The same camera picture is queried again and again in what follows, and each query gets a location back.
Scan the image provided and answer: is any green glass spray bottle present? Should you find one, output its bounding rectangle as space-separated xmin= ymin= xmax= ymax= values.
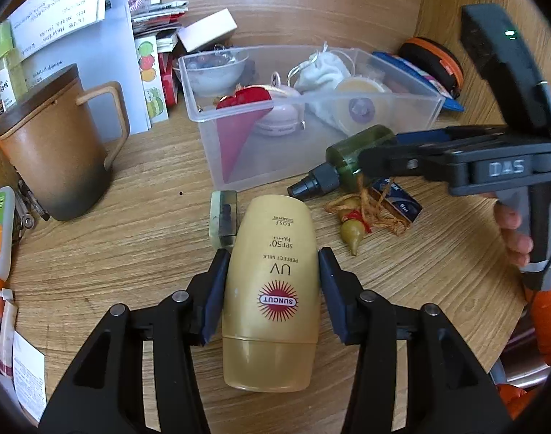
xmin=287 ymin=124 xmax=395 ymax=201

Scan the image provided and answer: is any yellow sunscreen bottle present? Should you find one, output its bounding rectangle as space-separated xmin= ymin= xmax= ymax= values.
xmin=222 ymin=195 xmax=321 ymax=393

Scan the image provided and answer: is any right hand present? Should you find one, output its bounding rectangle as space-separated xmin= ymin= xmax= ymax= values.
xmin=482 ymin=193 xmax=533 ymax=268

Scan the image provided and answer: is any blue foil packet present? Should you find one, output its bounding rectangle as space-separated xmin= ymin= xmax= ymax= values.
xmin=369 ymin=178 xmax=423 ymax=225

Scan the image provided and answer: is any black orange zip case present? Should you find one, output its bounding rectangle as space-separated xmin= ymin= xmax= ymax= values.
xmin=397 ymin=36 xmax=465 ymax=99

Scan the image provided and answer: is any beige tape roll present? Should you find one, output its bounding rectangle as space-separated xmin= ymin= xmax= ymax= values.
xmin=334 ymin=76 xmax=393 ymax=135

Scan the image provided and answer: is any pink round case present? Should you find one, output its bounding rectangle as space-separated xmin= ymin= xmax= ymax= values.
xmin=253 ymin=72 xmax=305 ymax=137

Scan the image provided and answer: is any clear plastic storage bin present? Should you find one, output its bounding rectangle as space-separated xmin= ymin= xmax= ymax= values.
xmin=182 ymin=45 xmax=444 ymax=191

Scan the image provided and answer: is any red velvet pouch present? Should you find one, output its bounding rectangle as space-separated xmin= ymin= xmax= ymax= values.
xmin=216 ymin=86 xmax=271 ymax=182

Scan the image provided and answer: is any small green eraser block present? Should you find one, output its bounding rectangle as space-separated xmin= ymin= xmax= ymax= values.
xmin=209 ymin=190 xmax=239 ymax=251

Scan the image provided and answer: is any white bowl of beads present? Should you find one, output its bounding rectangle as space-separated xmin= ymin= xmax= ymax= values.
xmin=172 ymin=49 xmax=249 ymax=97

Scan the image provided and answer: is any brown lidded mug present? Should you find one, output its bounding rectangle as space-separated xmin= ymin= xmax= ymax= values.
xmin=0 ymin=64 xmax=130 ymax=221

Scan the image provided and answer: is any white pink small box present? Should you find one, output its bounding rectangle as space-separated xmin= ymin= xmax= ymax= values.
xmin=178 ymin=9 xmax=238 ymax=53

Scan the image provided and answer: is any fruit sticker sheet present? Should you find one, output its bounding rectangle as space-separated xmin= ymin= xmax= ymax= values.
xmin=135 ymin=34 xmax=168 ymax=123

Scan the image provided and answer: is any stack of books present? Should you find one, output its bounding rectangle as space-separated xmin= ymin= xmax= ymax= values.
xmin=127 ymin=0 xmax=189 ymax=108

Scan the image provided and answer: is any green yellow tall bottle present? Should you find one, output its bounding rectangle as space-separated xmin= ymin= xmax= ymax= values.
xmin=0 ymin=21 xmax=28 ymax=111

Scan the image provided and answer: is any white drawstring pouch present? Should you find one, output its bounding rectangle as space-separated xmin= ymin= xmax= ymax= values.
xmin=286 ymin=42 xmax=356 ymax=93

